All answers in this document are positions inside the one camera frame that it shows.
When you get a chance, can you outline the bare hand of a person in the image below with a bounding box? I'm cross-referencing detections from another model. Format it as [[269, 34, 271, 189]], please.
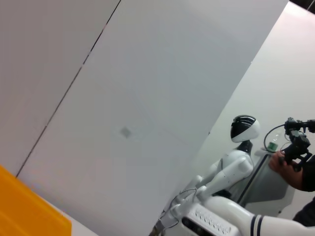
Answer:
[[269, 150, 305, 190]]

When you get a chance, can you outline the small bottle green cap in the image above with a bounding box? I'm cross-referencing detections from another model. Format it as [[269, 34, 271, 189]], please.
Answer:
[[267, 131, 283, 153]]

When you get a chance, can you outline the person in dark clothing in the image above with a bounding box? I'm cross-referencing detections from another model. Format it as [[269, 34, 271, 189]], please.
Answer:
[[292, 147, 315, 228]]

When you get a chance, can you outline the white humanoid robot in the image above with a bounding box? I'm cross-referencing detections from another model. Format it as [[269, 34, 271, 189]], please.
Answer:
[[172, 115, 261, 217]]

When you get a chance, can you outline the yellow plastic bin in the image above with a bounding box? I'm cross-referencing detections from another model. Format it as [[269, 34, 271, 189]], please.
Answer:
[[0, 164, 72, 236]]

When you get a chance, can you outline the black handheld camera rig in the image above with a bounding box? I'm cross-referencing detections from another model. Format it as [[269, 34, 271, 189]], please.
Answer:
[[263, 117, 315, 173]]

